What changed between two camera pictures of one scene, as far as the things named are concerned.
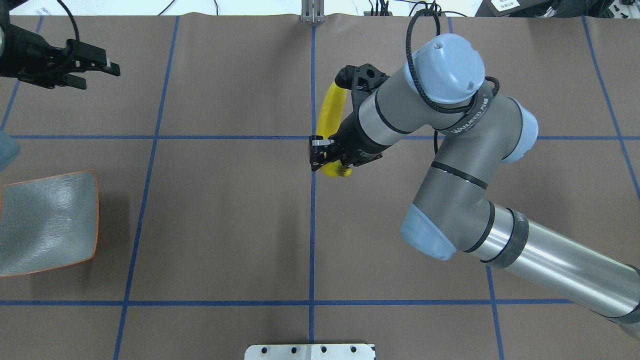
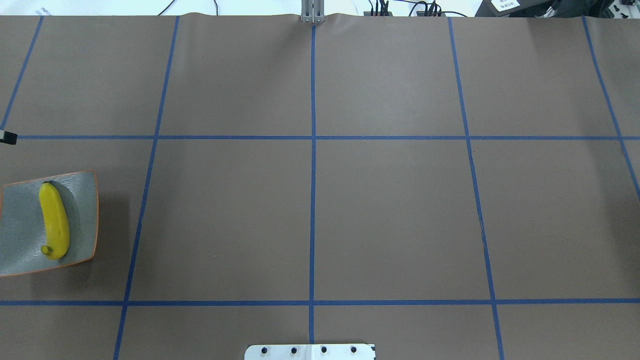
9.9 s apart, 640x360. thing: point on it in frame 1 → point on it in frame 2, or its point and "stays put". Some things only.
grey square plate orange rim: (49, 222) stays put
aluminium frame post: (313, 11) stays put
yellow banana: (329, 121) → (54, 212)
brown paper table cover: (214, 233) stays put
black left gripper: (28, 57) → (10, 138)
